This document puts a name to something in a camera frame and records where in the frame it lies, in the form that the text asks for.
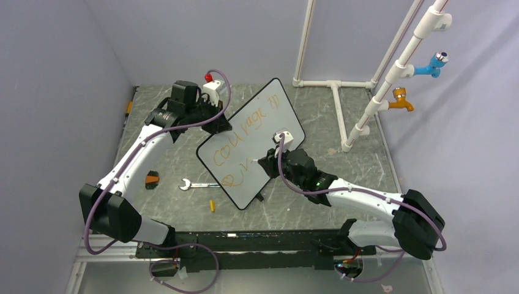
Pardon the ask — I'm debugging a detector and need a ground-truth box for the white pvc pipe frame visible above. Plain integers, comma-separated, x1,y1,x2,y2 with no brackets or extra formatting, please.
270,1,444,150

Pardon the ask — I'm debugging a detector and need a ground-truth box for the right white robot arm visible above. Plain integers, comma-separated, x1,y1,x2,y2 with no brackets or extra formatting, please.
257,149,446,260

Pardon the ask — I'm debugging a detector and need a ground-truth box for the blue tap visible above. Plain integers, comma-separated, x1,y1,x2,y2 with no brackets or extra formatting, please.
413,51,449,78

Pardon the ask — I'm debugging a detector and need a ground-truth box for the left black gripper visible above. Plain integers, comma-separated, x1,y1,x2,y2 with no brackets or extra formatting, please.
186,97,231,134

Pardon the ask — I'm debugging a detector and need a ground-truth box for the orange black clamp tool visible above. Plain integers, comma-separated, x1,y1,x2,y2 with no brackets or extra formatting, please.
144,170,160,190

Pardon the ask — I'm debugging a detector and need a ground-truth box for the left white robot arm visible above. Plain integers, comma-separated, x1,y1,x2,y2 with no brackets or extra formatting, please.
79,80,232,257

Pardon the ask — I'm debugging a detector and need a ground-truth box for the orange tap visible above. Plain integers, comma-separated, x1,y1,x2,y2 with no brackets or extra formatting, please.
389,87,414,112

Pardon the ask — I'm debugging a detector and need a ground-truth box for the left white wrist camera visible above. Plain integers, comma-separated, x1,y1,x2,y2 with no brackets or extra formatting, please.
202,73,228,106

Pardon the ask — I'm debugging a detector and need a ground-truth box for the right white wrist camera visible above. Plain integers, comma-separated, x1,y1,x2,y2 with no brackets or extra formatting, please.
272,130,294,151

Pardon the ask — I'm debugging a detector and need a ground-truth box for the silver wrench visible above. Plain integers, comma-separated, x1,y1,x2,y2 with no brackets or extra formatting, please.
178,178,220,191

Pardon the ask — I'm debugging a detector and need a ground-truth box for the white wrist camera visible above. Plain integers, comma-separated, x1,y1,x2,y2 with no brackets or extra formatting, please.
202,73,228,106
272,130,294,151

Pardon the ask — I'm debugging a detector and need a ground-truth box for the black-framed whiteboard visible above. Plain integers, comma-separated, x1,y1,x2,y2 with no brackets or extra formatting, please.
196,78,306,210

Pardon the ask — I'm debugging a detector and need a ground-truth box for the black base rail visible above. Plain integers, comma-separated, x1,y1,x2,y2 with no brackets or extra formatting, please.
135,229,376,273

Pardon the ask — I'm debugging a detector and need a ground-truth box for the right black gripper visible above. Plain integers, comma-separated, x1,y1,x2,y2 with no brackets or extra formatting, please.
259,144,306,189

